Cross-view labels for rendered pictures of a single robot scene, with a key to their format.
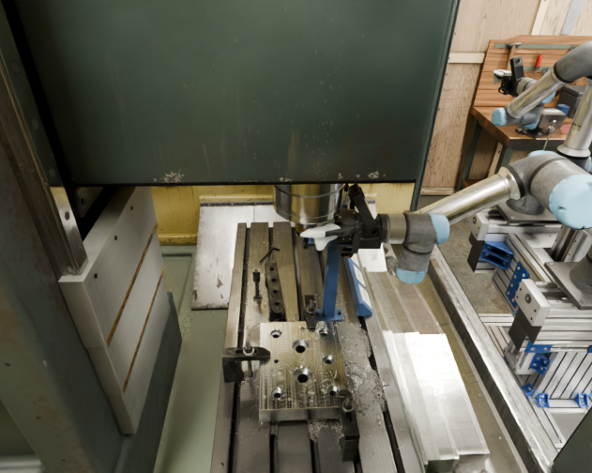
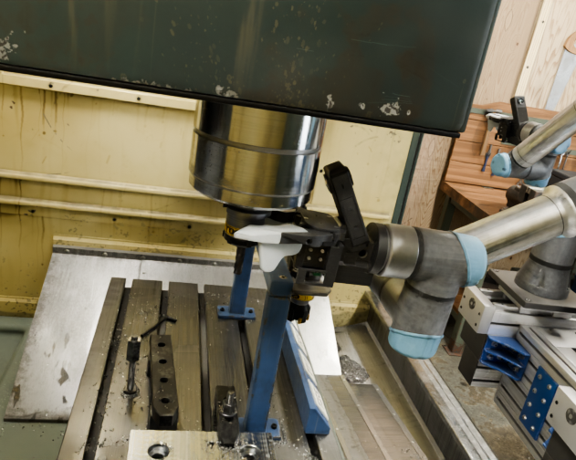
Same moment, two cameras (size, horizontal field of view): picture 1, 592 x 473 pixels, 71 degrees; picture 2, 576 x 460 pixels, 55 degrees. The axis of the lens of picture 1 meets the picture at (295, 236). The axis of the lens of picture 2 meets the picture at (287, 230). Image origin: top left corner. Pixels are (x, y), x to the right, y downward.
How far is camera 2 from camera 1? 0.33 m
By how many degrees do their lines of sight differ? 17
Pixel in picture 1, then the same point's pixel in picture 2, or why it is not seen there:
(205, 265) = (45, 344)
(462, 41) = not seen: hidden behind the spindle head
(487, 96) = (461, 170)
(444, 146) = not seen: hidden behind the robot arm
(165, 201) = not seen: outside the picture
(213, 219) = (70, 273)
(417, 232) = (437, 257)
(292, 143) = (249, 14)
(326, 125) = not seen: outside the picture
